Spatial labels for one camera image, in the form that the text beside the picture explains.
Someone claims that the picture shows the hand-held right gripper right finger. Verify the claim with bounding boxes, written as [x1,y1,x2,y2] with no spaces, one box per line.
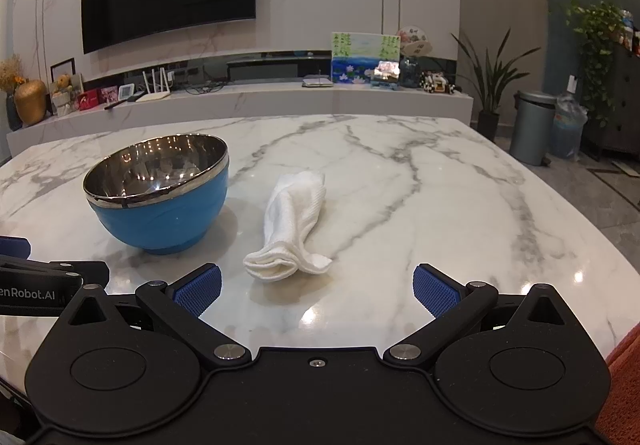
[382,263,581,368]

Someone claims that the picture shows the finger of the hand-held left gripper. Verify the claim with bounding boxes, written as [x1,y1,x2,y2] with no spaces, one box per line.
[0,235,31,260]
[0,259,110,317]

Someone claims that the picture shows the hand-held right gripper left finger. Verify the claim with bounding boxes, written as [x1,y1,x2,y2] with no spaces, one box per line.
[55,263,253,369]

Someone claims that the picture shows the blue steel-lined bowl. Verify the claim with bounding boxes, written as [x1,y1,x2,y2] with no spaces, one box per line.
[82,134,231,256]

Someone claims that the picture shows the white cloth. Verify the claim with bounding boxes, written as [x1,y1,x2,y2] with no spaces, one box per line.
[243,170,334,282]

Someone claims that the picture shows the gold vase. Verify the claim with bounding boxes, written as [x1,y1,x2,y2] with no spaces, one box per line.
[13,78,49,127]

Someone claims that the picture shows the teddy bear bouquet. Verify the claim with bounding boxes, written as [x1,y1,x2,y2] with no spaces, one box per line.
[52,74,77,117]

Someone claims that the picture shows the red box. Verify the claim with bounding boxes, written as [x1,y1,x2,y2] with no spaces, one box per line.
[77,90,104,112]

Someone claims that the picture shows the dried flower bunch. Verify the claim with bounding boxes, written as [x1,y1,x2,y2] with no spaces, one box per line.
[0,54,27,95]

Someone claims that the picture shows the grey trash bin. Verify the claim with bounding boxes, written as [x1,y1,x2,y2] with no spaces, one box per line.
[509,90,559,167]

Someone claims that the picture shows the white router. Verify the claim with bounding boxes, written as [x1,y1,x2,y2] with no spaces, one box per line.
[135,66,174,102]

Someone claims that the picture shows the marble television console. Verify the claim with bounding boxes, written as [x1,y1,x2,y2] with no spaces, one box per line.
[5,79,475,157]

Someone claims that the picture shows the orange cloth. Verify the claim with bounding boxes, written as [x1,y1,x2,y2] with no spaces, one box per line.
[594,322,640,445]

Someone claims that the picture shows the black and white toy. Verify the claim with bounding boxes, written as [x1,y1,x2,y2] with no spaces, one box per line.
[419,70,459,95]

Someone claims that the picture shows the water jug in plastic bag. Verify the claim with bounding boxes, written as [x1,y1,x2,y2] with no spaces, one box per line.
[552,74,589,161]

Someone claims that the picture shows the blue glass jar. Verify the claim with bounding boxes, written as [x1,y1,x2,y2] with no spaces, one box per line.
[399,56,421,89]

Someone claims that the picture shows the long-leaf potted plant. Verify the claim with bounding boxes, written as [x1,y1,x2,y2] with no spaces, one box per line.
[449,27,542,142]

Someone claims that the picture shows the shiny framed photo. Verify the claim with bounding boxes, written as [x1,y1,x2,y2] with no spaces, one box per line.
[372,60,401,89]

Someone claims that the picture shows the silver incense tray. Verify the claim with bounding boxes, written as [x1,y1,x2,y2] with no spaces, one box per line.
[301,67,335,89]

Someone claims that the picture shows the lotus pond painting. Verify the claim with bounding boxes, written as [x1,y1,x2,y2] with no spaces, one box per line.
[330,30,401,85]

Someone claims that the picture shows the round decorative fan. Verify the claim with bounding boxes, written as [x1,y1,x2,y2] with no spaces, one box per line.
[397,26,435,59]

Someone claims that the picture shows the dark cabinet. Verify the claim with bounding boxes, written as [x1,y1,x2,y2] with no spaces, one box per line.
[584,42,640,157]

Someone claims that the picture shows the trailing pothos plant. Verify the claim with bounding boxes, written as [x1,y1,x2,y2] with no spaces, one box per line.
[564,0,632,127]

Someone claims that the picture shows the dark picture frame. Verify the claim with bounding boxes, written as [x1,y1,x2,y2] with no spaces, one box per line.
[49,57,76,87]

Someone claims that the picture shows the tangled black cables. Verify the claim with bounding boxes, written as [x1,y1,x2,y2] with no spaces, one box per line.
[172,79,227,94]

